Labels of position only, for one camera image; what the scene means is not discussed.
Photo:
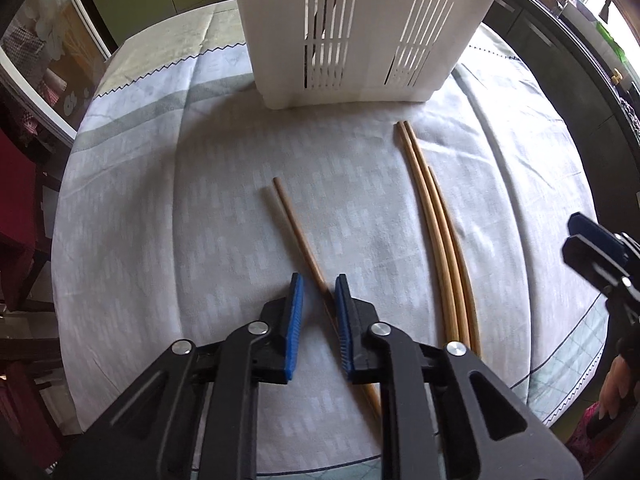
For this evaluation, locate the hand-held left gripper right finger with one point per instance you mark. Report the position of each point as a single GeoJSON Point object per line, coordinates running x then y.
{"type": "Point", "coordinates": [345, 332]}

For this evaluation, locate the light wooden chopstick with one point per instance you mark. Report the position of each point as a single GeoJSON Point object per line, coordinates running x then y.
{"type": "Point", "coordinates": [465, 270]}
{"type": "Point", "coordinates": [436, 216]}
{"type": "Point", "coordinates": [426, 217]}

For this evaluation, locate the flowered glass sliding door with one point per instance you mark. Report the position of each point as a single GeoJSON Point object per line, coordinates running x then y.
{"type": "Point", "coordinates": [45, 25]}

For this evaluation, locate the small yellow fixture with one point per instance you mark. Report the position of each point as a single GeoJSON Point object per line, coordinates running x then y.
{"type": "Point", "coordinates": [616, 76]}

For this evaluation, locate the red chair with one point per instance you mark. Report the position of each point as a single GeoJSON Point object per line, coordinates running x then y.
{"type": "Point", "coordinates": [15, 200]}

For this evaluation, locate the dark crumpled cloth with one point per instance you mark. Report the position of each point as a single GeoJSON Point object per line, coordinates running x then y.
{"type": "Point", "coordinates": [630, 112]}

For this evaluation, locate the checked hanging apron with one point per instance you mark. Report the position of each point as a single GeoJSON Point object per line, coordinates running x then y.
{"type": "Point", "coordinates": [22, 40]}

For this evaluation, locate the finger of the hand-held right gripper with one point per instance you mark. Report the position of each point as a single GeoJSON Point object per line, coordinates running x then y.
{"type": "Point", "coordinates": [597, 235]}
{"type": "Point", "coordinates": [587, 260]}

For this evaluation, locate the white plastic utensil holder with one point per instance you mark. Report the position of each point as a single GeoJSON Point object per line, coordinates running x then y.
{"type": "Point", "coordinates": [370, 60]}

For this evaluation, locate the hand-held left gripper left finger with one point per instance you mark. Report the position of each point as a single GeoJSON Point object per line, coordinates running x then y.
{"type": "Point", "coordinates": [294, 330]}

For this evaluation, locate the person's right hand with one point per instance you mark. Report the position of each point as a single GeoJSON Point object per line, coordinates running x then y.
{"type": "Point", "coordinates": [614, 390]}

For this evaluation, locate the dark counter cabinets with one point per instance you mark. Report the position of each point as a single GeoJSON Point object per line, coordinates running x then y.
{"type": "Point", "coordinates": [540, 45]}

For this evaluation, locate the dark brown wooden chopstick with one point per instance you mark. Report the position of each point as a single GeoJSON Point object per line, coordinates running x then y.
{"type": "Point", "coordinates": [295, 230]}

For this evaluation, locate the pale patterned tablecloth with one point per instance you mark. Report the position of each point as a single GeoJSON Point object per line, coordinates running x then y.
{"type": "Point", "coordinates": [200, 185]}

